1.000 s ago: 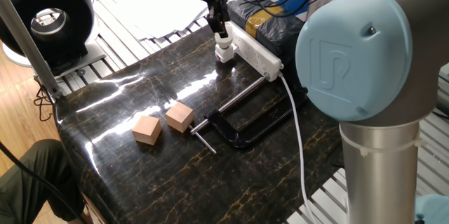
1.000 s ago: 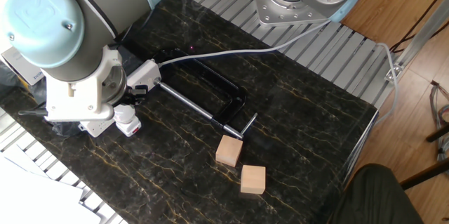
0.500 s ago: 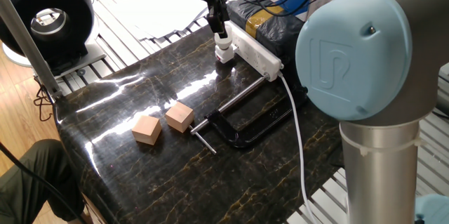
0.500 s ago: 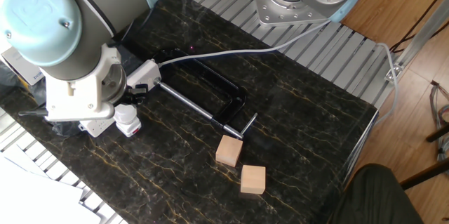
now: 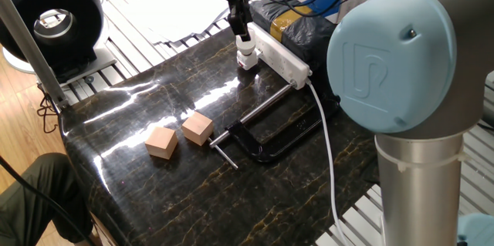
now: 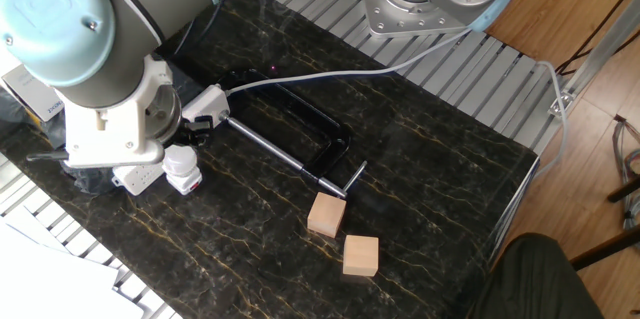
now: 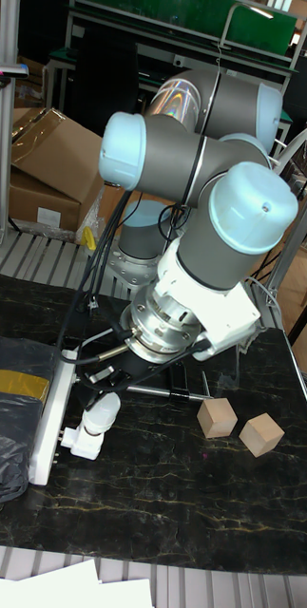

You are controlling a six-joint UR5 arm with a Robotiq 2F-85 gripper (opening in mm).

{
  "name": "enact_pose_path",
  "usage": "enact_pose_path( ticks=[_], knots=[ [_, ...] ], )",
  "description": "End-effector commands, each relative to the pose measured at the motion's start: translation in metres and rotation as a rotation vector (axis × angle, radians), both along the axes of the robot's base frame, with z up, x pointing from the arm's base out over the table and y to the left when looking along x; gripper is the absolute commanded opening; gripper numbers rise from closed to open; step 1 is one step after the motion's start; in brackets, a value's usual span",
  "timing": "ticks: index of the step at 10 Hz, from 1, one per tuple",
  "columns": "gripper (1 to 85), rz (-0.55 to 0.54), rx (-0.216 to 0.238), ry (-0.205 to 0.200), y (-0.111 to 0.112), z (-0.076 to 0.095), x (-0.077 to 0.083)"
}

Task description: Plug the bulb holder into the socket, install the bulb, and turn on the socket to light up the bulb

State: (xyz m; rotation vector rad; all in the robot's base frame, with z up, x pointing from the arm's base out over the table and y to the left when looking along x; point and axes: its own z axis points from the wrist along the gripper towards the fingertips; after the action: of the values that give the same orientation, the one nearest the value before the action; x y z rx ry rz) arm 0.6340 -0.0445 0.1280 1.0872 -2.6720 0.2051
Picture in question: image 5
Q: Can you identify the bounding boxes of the white bulb holder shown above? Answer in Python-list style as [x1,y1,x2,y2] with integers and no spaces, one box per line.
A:
[236,49,259,72]

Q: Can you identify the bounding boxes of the white power strip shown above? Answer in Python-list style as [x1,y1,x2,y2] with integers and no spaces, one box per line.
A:
[250,22,313,91]

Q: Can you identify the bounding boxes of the black plastic wrapped package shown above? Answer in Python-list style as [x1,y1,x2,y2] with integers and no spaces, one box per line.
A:
[249,0,340,72]

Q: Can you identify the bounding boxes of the white paper sheets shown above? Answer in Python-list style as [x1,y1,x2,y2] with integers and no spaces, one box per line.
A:
[111,0,232,45]

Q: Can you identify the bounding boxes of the wooden cube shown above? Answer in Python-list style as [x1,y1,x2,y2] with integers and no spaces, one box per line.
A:
[181,111,215,147]
[144,126,179,160]

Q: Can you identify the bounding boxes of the black C-clamp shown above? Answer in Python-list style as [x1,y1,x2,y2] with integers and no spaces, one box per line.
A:
[208,79,341,170]

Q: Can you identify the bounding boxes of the dark trousered person leg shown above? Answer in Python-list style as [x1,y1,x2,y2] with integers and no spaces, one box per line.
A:
[0,152,93,246]

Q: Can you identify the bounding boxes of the white power strip cable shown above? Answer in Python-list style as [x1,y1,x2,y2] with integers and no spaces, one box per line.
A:
[305,79,350,246]

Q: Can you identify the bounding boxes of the aluminium frame post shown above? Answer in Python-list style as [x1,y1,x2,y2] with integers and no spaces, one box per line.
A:
[0,0,70,110]

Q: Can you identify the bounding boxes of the tangled dark cable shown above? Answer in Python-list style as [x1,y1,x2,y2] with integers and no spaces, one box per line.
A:
[36,83,59,134]

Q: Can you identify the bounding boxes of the thin black cable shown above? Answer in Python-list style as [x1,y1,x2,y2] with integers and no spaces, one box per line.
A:
[0,155,97,246]

